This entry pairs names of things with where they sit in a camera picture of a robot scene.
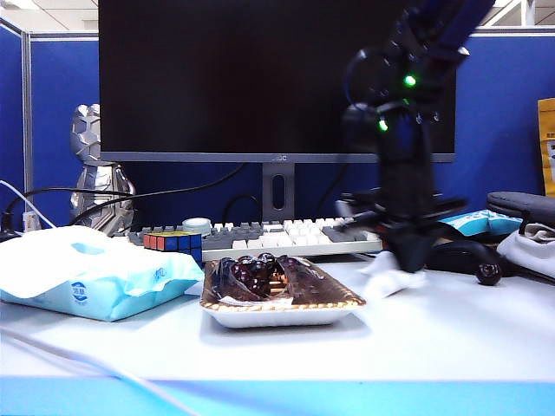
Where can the white round lid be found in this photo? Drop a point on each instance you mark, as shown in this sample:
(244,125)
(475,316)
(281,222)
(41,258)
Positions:
(197,225)

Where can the dark red cherry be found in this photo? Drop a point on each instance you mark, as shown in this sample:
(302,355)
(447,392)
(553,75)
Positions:
(489,274)

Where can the white plug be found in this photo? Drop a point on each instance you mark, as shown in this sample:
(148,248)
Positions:
(31,221)

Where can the grey zipper pouch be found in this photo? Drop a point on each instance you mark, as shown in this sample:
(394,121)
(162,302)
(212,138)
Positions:
(522,203)

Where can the colourful puzzle cube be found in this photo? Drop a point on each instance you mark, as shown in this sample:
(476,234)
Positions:
(169,242)

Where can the white and grey keyboard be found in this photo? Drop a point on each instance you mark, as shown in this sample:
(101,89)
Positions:
(277,236)

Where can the black computer mouse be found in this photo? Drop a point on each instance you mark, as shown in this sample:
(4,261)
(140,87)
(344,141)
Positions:
(459,255)

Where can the yellow box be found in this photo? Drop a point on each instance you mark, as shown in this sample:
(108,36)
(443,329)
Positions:
(547,130)

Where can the grey monitor stand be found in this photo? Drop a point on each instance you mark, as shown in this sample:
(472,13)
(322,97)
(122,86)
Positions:
(269,190)

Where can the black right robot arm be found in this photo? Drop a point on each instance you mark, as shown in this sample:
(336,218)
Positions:
(407,138)

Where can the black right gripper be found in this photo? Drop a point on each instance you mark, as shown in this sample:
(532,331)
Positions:
(407,212)

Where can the blue and white snack bag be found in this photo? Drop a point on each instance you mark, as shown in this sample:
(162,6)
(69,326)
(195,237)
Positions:
(485,221)

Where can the clear plastic wrap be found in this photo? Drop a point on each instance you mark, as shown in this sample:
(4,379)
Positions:
(309,284)

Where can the white cloth bag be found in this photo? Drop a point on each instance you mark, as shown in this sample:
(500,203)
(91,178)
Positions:
(531,255)

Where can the silver faceted figurine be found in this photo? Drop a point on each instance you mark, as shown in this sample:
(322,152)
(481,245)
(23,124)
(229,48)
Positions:
(89,134)

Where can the blue wet wipes pack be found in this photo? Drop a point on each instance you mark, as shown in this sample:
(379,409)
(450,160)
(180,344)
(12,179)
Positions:
(86,277)

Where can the white wet wipe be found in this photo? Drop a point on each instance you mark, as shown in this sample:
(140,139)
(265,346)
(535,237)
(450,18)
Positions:
(390,281)

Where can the black computer monitor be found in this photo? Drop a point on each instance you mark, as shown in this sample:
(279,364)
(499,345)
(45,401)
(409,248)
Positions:
(217,78)

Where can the dark cherries pile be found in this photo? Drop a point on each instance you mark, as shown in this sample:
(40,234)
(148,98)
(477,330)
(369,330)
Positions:
(253,273)

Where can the grey partition post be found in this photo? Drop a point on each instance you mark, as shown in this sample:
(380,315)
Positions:
(27,130)

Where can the white foam tray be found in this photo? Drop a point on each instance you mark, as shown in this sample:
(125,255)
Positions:
(277,317)

